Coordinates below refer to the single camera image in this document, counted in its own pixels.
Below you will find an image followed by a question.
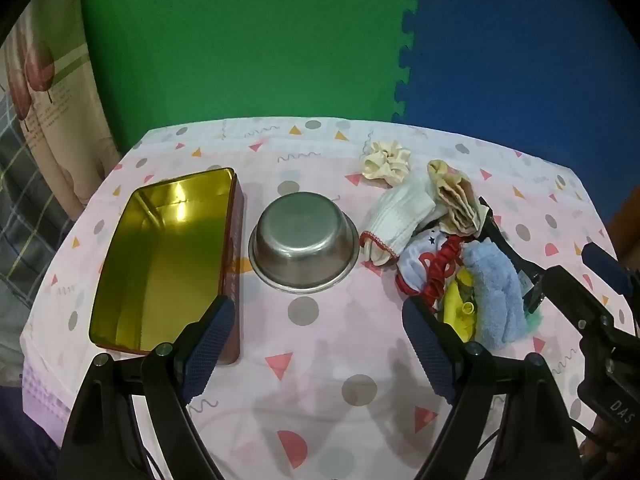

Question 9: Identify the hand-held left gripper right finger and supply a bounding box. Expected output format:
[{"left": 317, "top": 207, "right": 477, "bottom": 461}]
[{"left": 401, "top": 296, "right": 583, "bottom": 480}]

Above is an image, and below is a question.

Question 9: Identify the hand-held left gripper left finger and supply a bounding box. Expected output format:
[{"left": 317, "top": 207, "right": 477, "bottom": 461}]
[{"left": 60, "top": 295, "right": 236, "bottom": 480}]

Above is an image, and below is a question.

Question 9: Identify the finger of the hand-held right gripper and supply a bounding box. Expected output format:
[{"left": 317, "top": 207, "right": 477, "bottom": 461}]
[
  {"left": 581, "top": 241, "right": 632, "bottom": 296},
  {"left": 477, "top": 196, "right": 548, "bottom": 313}
]

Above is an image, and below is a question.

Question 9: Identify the light blue fluffy towel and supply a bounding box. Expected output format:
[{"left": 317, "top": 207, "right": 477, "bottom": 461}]
[{"left": 461, "top": 240, "right": 528, "bottom": 351}]

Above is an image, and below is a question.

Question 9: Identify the yellow soft toy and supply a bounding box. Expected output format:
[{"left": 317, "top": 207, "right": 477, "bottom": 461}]
[{"left": 442, "top": 266, "right": 478, "bottom": 343}]

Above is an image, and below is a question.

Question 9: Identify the beige cloth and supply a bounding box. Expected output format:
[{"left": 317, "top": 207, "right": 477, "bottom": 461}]
[{"left": 426, "top": 159, "right": 487, "bottom": 237}]

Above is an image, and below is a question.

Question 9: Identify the white printed cloth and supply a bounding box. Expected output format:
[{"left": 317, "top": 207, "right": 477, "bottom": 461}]
[{"left": 396, "top": 232, "right": 463, "bottom": 297}]

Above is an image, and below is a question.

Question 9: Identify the gold metal tin box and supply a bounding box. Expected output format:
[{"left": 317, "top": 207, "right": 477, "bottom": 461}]
[{"left": 89, "top": 167, "right": 244, "bottom": 365}]

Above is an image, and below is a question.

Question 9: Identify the stainless steel bowl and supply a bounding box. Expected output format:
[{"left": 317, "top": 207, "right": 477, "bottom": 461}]
[{"left": 248, "top": 194, "right": 362, "bottom": 291}]

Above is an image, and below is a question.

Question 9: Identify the cream satin scrunchie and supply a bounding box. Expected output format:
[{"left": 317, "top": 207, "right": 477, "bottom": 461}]
[{"left": 362, "top": 140, "right": 412, "bottom": 184}]

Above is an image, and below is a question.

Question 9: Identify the pink patterned tablecloth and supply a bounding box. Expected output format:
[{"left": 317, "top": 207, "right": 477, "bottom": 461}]
[{"left": 20, "top": 117, "right": 640, "bottom": 480}]

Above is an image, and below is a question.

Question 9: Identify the blue foam mat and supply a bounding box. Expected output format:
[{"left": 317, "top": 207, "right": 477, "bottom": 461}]
[{"left": 392, "top": 0, "right": 640, "bottom": 221}]

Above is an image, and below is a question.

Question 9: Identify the grey plaid cloth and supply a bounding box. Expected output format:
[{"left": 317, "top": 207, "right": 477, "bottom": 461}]
[{"left": 0, "top": 85, "right": 76, "bottom": 361}]

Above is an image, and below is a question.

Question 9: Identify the green foam mat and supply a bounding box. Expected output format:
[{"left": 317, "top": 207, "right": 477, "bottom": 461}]
[{"left": 77, "top": 0, "right": 423, "bottom": 148}]

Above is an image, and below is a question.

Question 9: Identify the wall poster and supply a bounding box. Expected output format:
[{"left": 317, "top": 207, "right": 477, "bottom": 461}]
[{"left": 0, "top": 0, "right": 123, "bottom": 221}]

